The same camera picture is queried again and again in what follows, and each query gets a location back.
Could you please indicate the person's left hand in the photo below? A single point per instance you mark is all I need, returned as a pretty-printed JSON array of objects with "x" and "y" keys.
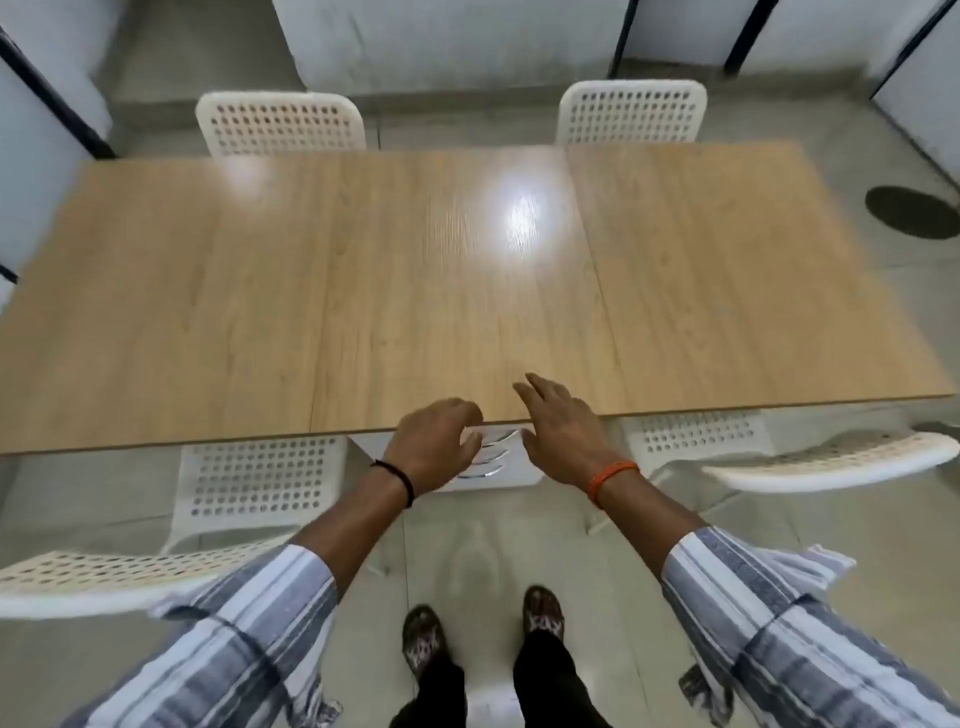
[{"x": 435, "y": 442}]

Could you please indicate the person's right hand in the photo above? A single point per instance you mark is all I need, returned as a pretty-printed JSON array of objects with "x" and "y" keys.
[{"x": 570, "y": 435}]

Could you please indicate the person's left forearm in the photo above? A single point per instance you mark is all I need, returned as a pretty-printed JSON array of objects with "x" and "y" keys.
[{"x": 352, "y": 525}]

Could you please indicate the person's right forearm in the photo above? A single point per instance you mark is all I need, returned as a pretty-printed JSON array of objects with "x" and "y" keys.
[{"x": 645, "y": 517}]

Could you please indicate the black wrist thread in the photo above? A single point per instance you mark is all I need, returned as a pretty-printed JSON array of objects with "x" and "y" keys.
[{"x": 401, "y": 480}]

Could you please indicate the orange wrist thread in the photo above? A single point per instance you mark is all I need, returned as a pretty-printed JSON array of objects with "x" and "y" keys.
[{"x": 611, "y": 480}]

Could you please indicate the brown patterned sandal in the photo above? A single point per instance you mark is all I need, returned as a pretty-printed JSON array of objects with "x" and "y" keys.
[
  {"x": 544, "y": 611},
  {"x": 424, "y": 637}
]

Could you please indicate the white perforated plastic chair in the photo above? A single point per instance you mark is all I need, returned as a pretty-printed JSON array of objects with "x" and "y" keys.
[
  {"x": 281, "y": 124},
  {"x": 255, "y": 487},
  {"x": 825, "y": 461},
  {"x": 630, "y": 112}
]

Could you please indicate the black trousers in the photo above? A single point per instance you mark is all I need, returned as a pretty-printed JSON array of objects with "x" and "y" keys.
[{"x": 547, "y": 682}]

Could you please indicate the light wooden table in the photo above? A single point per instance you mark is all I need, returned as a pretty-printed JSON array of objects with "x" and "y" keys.
[{"x": 225, "y": 300}]

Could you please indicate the grey white striped shirt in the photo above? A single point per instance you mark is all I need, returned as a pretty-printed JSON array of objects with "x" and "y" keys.
[{"x": 225, "y": 645}]

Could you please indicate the dark round floor cover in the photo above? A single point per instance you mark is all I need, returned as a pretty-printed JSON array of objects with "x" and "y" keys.
[{"x": 911, "y": 212}]

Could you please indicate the black wall frame strip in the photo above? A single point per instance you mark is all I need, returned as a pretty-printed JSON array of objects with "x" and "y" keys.
[
  {"x": 750, "y": 37},
  {"x": 6, "y": 274},
  {"x": 625, "y": 37},
  {"x": 56, "y": 99}
]

